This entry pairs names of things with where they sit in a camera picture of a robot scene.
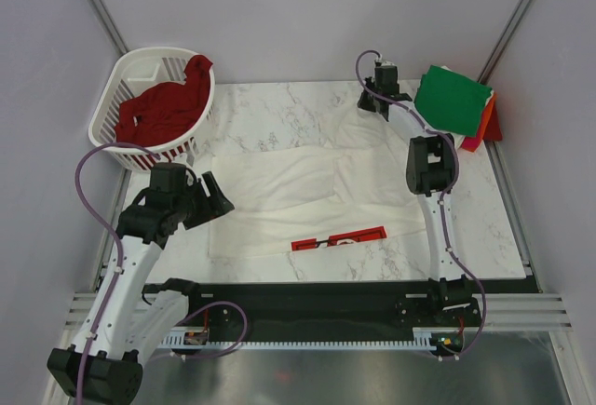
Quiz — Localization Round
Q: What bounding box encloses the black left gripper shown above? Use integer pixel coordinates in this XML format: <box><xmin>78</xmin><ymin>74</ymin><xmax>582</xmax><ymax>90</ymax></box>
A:
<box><xmin>172</xmin><ymin>171</ymin><xmax>234</xmax><ymax>230</ymax></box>

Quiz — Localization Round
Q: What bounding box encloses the white Coca-Cola t-shirt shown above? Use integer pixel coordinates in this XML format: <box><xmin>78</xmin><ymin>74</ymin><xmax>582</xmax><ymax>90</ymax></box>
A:
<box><xmin>209</xmin><ymin>109</ymin><xmax>425</xmax><ymax>259</ymax></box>

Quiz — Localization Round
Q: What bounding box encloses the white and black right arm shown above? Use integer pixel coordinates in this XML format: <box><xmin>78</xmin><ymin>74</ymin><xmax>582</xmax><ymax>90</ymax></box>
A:
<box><xmin>358</xmin><ymin>57</ymin><xmax>481</xmax><ymax>328</ymax></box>

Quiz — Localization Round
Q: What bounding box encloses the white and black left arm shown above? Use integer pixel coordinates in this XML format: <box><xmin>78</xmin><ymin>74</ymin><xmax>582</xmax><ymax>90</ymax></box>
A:
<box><xmin>47</xmin><ymin>163</ymin><xmax>234</xmax><ymax>404</ymax></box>

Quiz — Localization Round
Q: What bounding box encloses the green folded t-shirt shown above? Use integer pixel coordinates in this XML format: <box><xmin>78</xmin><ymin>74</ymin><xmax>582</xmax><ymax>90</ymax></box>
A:
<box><xmin>414</xmin><ymin>65</ymin><xmax>493</xmax><ymax>137</ymax></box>

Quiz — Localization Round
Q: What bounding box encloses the pink folded t-shirt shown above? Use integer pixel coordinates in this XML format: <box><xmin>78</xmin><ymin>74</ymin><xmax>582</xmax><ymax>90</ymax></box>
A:
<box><xmin>461</xmin><ymin>137</ymin><xmax>482</xmax><ymax>153</ymax></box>

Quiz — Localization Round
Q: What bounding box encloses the orange folded t-shirt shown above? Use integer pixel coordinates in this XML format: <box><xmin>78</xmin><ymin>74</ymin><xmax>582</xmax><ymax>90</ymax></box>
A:
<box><xmin>476</xmin><ymin>91</ymin><xmax>496</xmax><ymax>141</ymax></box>

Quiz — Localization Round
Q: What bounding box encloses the red t-shirt in basket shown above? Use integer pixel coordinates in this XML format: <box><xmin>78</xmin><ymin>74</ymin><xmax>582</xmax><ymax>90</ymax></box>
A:
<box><xmin>115</xmin><ymin>53</ymin><xmax>215</xmax><ymax>161</ymax></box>

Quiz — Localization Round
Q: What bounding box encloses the dark red folded t-shirt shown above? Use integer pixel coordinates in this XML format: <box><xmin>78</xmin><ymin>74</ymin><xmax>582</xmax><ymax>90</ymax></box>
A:
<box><xmin>483</xmin><ymin>96</ymin><xmax>503</xmax><ymax>142</ymax></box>

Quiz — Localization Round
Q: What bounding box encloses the white plastic laundry basket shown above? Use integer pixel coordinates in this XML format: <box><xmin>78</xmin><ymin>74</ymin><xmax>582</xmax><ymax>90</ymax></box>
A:
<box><xmin>88</xmin><ymin>47</ymin><xmax>215</xmax><ymax>165</ymax></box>

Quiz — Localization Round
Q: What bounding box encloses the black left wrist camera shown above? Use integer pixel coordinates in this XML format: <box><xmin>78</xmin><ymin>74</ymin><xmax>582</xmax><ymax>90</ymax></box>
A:
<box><xmin>149</xmin><ymin>163</ymin><xmax>187</xmax><ymax>194</ymax></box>

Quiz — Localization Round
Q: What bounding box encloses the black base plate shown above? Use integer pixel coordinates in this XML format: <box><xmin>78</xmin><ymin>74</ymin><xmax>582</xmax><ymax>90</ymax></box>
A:
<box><xmin>95</xmin><ymin>278</ymin><xmax>485</xmax><ymax>359</ymax></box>

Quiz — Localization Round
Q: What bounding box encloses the white slotted cable duct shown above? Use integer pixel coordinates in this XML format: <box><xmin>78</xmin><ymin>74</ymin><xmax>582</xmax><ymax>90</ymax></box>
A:
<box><xmin>157</xmin><ymin>328</ymin><xmax>465</xmax><ymax>351</ymax></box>

